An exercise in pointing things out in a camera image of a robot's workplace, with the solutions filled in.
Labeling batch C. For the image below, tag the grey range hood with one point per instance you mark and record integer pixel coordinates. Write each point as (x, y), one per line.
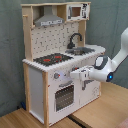
(48, 18)

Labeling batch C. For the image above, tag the toy oven door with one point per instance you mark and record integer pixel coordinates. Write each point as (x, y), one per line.
(64, 97)

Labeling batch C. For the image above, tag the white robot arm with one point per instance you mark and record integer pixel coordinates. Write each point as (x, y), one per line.
(104, 67)

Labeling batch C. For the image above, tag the wooden toy kitchen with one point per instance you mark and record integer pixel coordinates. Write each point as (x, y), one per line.
(40, 84)

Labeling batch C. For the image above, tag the toy microwave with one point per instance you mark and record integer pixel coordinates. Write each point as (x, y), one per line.
(78, 11)

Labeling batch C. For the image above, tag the grey curtain backdrop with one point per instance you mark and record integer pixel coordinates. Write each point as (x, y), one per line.
(108, 19)

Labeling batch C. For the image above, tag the black toy faucet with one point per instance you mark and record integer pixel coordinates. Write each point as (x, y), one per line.
(73, 40)

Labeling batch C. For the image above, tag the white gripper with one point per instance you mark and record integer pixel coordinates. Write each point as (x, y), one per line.
(81, 73)

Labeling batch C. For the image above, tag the black toy stovetop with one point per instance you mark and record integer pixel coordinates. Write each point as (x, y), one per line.
(52, 59)

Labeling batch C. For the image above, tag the left oven knob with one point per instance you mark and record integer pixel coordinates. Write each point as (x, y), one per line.
(56, 75)

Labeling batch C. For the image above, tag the grey toy sink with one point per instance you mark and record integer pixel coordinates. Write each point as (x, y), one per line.
(79, 51)

